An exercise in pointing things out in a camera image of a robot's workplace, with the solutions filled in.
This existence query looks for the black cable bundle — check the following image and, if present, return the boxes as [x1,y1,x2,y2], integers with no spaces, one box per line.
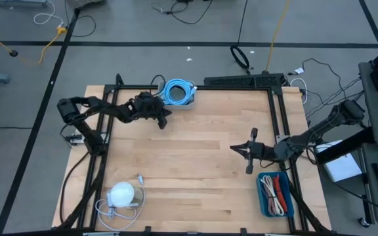
[302,58,364,119]

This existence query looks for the orange floor cord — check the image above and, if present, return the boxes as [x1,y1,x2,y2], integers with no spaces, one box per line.
[264,0,291,73]

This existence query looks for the black metal beam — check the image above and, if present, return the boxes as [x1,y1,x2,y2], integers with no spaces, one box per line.
[315,127,374,165]

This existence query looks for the black coiled floor cable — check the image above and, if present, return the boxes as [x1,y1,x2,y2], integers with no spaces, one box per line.
[230,0,251,71]

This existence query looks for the red braided USB cable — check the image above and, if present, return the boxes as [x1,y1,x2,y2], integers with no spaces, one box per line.
[272,174,289,214]

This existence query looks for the black tangled floor cable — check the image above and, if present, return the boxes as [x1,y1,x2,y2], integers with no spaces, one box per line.
[151,0,213,26]

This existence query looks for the white looped cable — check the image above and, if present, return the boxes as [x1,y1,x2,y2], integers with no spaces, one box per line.
[289,77,308,105]

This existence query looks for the white floor cable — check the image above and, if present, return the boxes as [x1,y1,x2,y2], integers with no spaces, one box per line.
[33,0,64,27]

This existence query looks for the yellow extension cord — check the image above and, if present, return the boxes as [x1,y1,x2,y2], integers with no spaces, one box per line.
[0,23,68,66]

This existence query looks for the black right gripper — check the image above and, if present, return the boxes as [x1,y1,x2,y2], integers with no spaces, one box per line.
[230,127,277,174]

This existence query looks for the light blue ethernet cable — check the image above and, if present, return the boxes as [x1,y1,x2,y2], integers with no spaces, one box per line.
[160,78,198,106]

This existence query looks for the white round charger with cable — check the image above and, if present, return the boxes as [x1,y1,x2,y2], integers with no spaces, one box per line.
[95,173,147,231]

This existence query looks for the black aluminium table frame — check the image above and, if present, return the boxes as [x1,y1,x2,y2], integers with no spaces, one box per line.
[51,73,333,236]

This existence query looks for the beige braided USB cable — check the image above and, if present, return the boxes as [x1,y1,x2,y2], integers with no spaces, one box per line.
[261,175,285,216]

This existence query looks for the grey plastic bin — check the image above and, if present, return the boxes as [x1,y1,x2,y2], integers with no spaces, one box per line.
[157,80,197,111]

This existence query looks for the teal plastic bin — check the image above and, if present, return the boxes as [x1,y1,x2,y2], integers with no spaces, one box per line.
[256,170,295,218]

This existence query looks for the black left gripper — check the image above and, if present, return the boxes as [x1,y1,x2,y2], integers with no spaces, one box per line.
[131,91,173,130]

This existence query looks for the white dome device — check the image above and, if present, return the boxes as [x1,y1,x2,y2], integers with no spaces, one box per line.
[107,182,135,208]

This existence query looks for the black perforated power strip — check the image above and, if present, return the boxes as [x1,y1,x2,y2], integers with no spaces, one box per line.
[203,73,287,89]

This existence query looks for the white box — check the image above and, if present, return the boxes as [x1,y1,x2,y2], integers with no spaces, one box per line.
[315,140,363,183]

